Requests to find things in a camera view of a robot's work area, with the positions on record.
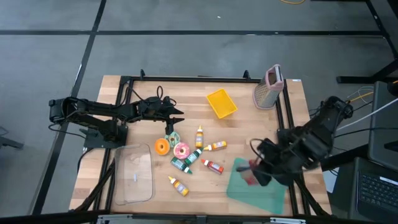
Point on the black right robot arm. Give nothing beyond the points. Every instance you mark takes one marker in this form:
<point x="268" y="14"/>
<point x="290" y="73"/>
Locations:
<point x="314" y="137"/>

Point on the black crossbar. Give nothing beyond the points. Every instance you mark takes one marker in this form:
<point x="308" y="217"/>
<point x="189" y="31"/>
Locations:
<point x="46" y="219"/>

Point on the white table sticker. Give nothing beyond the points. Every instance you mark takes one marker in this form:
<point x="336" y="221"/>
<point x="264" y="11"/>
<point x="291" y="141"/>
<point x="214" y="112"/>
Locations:
<point x="296" y="80"/>

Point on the red food colouring bottle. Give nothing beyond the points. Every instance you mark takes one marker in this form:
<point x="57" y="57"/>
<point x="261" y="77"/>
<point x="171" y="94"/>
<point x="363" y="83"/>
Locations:
<point x="214" y="167"/>

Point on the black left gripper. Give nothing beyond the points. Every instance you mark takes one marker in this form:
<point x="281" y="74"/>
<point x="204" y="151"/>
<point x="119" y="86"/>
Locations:
<point x="154" y="109"/>

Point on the pink sprinkled toy donut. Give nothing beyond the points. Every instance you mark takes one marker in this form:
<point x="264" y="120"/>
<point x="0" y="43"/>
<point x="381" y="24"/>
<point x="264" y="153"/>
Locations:
<point x="178" y="154"/>

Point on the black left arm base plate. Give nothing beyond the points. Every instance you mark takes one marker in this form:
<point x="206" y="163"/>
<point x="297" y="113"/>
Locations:
<point x="93" y="141"/>

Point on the black rail clamp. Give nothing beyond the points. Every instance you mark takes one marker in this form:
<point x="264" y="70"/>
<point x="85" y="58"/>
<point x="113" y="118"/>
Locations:
<point x="142" y="74"/>
<point x="246" y="75"/>

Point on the grey computer case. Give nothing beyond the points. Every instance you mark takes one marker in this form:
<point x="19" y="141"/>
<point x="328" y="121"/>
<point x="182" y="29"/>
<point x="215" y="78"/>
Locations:
<point x="381" y="124"/>

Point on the pink metal box grater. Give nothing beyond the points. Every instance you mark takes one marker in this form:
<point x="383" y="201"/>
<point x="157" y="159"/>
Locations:
<point x="265" y="95"/>

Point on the clear plastic container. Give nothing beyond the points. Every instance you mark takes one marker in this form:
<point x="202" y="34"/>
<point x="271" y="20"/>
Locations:
<point x="133" y="186"/>

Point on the red printed package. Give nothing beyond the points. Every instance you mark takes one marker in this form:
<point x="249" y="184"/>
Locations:
<point x="252" y="179"/>

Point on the black desk leg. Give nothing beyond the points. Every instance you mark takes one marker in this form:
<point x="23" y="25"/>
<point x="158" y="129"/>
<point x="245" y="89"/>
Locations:
<point x="351" y="79"/>

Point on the dark grey laptop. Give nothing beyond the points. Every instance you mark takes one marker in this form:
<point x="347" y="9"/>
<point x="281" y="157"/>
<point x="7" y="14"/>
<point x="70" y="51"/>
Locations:
<point x="373" y="189"/>

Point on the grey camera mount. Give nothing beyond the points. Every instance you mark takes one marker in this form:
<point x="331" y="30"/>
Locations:
<point x="201" y="219"/>

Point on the orange toy donut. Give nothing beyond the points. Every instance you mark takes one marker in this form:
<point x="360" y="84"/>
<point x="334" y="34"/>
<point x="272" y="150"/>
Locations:
<point x="158" y="147"/>

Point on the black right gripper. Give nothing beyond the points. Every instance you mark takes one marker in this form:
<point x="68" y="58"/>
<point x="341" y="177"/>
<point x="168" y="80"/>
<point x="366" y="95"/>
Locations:
<point x="275" y="160"/>

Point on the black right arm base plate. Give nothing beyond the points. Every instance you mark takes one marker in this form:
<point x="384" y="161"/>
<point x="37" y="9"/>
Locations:
<point x="282" y="133"/>

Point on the grey chair base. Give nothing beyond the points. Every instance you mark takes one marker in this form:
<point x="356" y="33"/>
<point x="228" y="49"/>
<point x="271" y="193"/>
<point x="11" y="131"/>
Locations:
<point x="11" y="143"/>

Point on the black aluminium table frame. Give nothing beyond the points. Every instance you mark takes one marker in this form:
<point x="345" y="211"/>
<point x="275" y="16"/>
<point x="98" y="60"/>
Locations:
<point x="186" y="78"/>

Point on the silver metal bracket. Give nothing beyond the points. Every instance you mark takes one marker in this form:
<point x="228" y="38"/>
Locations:
<point x="112" y="218"/>
<point x="287" y="221"/>

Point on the green food colouring bottle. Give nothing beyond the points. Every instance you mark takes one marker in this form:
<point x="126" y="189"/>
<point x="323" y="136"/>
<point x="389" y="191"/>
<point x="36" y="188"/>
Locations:
<point x="192" y="157"/>
<point x="179" y="164"/>

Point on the yellow food colouring bottle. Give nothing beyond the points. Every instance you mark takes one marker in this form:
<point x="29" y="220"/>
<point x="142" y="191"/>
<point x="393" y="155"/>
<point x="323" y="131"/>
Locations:
<point x="179" y="186"/>
<point x="217" y="145"/>
<point x="199" y="138"/>

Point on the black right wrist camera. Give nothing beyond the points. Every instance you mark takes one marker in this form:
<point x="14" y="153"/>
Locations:
<point x="263" y="179"/>

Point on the yellow plastic basket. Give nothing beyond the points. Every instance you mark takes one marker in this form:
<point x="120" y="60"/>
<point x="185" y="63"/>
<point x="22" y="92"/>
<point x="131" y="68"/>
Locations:
<point x="221" y="104"/>

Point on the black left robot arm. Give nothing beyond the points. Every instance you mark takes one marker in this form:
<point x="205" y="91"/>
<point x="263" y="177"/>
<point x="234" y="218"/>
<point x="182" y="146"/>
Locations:
<point x="93" y="107"/>

